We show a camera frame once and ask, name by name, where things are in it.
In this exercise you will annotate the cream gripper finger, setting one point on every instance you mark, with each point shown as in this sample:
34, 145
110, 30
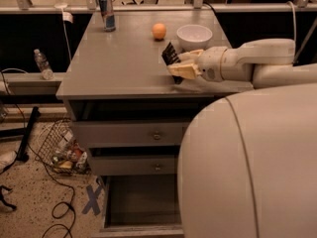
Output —
186, 71
191, 55

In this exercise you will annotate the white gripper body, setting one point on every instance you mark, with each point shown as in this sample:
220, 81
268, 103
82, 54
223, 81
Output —
212, 63

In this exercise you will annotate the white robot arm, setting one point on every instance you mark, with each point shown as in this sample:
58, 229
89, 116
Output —
247, 166

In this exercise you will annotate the grey drawer cabinet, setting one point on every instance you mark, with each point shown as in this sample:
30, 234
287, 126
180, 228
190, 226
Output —
121, 76

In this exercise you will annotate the grey top drawer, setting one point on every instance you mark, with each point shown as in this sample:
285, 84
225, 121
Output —
112, 134

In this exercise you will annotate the grey open bottom drawer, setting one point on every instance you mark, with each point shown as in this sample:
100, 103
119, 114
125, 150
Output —
140, 207

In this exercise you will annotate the white ceramic bowl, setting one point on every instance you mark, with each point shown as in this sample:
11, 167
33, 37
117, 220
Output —
194, 37

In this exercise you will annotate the orange fruit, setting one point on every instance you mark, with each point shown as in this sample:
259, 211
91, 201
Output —
159, 31

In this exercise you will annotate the red bull can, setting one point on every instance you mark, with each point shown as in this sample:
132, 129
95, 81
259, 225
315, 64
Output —
107, 13

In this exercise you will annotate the clear plastic water bottle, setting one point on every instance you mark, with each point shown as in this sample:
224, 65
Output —
43, 65

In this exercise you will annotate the blue tape cross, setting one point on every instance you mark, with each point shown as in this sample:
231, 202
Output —
92, 203

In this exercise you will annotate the black stand leg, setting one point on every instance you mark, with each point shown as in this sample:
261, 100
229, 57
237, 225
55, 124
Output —
22, 154

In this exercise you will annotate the wire basket with snacks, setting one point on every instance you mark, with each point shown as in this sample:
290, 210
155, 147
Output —
60, 151

